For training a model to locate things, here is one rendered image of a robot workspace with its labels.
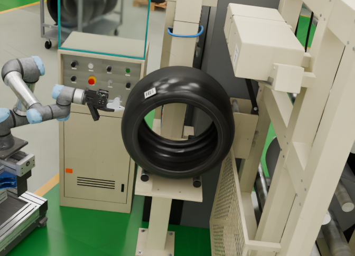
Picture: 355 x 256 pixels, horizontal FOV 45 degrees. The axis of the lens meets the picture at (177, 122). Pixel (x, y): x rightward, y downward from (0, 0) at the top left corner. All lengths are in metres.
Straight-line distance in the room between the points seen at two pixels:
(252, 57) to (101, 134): 1.59
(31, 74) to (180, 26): 0.87
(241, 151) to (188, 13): 0.86
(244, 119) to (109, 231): 1.40
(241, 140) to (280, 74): 0.94
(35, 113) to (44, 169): 1.71
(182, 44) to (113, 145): 1.05
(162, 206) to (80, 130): 0.78
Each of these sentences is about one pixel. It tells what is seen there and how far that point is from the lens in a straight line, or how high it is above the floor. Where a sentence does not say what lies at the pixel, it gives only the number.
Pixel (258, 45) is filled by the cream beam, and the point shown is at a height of 1.78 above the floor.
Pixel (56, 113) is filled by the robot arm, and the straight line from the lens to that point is 2.22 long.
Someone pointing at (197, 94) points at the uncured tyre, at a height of 1.43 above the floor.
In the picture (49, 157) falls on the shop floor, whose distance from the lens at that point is 4.00.
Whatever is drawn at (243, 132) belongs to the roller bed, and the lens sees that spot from 2.48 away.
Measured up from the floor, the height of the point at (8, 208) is 0.21.
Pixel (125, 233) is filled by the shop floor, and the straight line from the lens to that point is 3.26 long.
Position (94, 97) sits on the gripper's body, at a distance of 2.18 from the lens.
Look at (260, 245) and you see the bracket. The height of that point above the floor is 0.98.
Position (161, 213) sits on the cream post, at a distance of 2.92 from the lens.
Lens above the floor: 2.28
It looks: 29 degrees down
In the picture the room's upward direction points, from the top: 8 degrees clockwise
